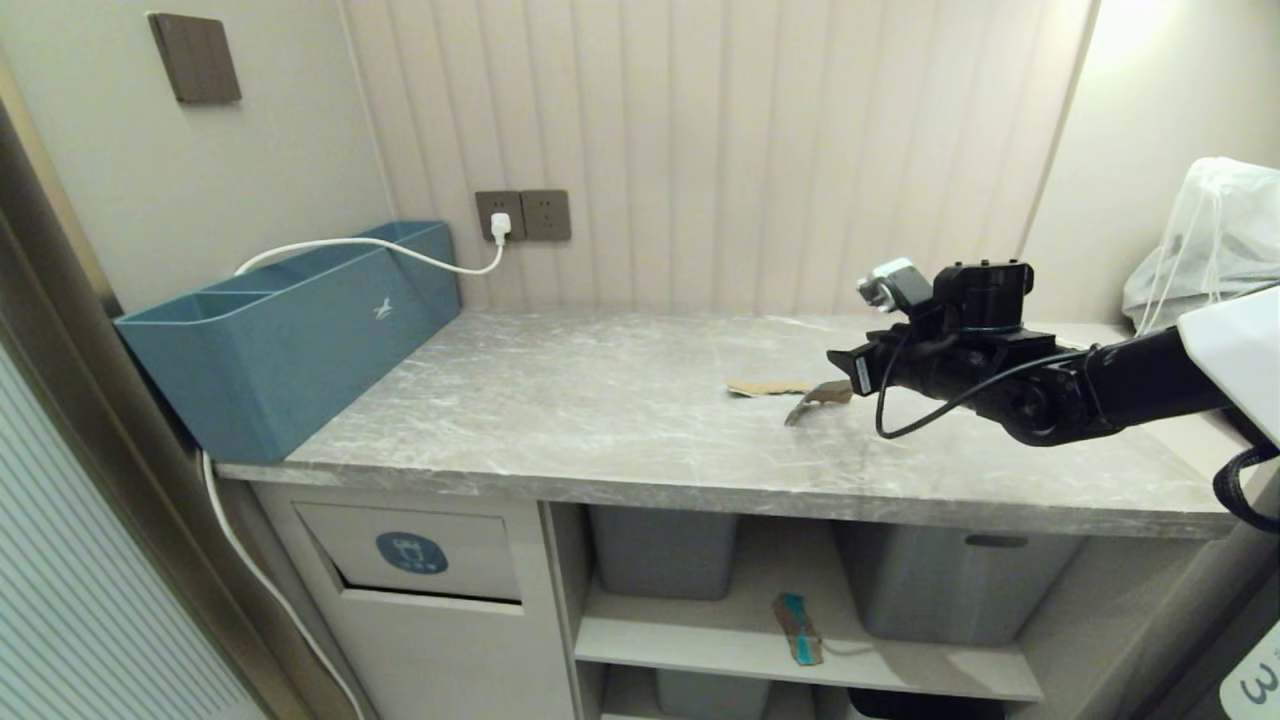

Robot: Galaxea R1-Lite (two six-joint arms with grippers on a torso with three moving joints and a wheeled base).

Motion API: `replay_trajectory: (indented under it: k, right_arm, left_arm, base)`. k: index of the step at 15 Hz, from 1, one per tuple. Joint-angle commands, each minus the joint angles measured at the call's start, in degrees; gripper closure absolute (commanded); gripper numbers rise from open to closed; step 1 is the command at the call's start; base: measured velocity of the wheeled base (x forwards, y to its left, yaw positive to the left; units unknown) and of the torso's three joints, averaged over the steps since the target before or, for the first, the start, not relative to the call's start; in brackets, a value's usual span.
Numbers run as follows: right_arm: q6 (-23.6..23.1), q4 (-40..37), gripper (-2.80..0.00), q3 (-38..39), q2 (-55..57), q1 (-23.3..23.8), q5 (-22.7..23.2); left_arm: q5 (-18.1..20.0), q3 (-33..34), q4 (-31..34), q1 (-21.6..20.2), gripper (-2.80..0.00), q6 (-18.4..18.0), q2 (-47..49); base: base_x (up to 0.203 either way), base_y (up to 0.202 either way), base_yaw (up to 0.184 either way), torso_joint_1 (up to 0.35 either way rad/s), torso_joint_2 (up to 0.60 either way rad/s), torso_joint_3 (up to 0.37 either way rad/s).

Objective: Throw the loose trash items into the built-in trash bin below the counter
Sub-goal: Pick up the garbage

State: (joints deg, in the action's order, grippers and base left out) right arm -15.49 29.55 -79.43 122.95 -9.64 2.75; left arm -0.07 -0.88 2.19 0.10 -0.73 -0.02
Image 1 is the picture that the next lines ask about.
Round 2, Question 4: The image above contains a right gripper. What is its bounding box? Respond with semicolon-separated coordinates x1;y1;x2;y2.
785;333;1013;428

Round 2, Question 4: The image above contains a small grey storage bin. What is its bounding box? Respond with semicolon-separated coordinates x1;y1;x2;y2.
588;505;742;602

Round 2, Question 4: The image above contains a large grey storage bin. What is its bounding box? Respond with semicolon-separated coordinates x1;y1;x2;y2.
835;522;1087;647

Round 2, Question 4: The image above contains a trash bin flap door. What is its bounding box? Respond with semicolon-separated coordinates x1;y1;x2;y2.
293;502;523;603

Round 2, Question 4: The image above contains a white counter cabinet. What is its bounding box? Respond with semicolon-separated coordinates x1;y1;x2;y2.
215;478;1233;720

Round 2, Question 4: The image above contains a cardboard scrap with blue tape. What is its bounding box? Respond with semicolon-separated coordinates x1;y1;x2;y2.
772;593;825;667

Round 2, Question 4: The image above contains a black container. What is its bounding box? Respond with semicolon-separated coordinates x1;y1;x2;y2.
848;688;1011;720

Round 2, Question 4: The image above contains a white plastic bag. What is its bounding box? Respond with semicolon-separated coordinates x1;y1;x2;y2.
1122;157;1280;336

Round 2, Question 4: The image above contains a blue plastic organizer box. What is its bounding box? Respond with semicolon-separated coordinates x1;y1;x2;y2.
113;220;463;464

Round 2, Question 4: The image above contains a ribbed glass door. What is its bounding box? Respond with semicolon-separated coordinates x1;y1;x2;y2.
0;345;269;720

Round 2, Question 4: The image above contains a black cable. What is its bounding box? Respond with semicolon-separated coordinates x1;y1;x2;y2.
1213;445;1280;534
875;335;1091;441

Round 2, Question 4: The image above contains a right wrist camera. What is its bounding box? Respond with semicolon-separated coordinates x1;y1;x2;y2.
857;257;1057;351

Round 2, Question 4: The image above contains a brown wall socket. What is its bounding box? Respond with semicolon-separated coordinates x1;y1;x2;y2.
521;189;572;242
475;190;526;242

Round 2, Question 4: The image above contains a white power cable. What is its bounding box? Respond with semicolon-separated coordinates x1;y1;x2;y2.
199;232;506;720

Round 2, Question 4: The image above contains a brown wall switch panel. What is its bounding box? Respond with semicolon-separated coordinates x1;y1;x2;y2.
148;12;243;105

